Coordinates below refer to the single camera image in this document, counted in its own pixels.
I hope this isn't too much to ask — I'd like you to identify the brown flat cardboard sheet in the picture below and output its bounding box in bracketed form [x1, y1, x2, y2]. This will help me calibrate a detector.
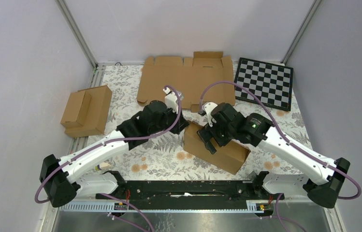
[137, 51, 235, 113]

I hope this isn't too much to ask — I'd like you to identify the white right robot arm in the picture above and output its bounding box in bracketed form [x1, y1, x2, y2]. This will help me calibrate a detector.
[197, 102, 350, 208]

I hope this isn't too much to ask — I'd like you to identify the black white checkerboard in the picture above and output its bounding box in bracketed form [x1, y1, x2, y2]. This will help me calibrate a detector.
[234, 58, 294, 112]

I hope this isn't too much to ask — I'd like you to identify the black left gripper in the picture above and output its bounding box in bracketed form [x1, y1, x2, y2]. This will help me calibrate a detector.
[150, 105, 189, 135]

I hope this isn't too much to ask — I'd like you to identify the folded brown cardboard box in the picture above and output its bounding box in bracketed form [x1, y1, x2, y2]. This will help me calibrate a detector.
[60, 86, 112, 138]

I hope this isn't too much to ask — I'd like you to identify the small yellow white block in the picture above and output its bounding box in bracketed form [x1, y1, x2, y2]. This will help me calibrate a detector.
[96, 162, 111, 171]

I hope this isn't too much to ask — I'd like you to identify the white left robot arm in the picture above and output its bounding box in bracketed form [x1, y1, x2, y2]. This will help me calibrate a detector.
[34, 99, 188, 208]

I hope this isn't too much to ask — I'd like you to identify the floral patterned table mat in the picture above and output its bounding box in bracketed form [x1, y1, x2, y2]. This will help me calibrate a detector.
[101, 65, 312, 180]

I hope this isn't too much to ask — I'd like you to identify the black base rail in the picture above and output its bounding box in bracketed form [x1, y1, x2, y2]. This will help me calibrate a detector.
[96, 180, 278, 211]

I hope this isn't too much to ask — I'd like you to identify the brown cardboard box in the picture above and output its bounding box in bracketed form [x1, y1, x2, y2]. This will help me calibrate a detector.
[60, 86, 112, 138]
[183, 123, 251, 174]

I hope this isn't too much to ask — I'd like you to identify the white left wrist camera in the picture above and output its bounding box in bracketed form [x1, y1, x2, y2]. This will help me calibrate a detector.
[163, 88, 184, 114]

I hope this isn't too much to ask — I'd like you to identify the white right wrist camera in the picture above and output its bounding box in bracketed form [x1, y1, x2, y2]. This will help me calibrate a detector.
[198, 102, 218, 127]

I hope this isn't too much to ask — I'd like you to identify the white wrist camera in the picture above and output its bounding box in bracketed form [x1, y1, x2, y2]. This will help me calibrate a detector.
[198, 102, 218, 127]
[163, 88, 184, 114]

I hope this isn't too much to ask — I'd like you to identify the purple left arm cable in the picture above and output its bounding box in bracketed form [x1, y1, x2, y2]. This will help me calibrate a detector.
[34, 85, 182, 204]

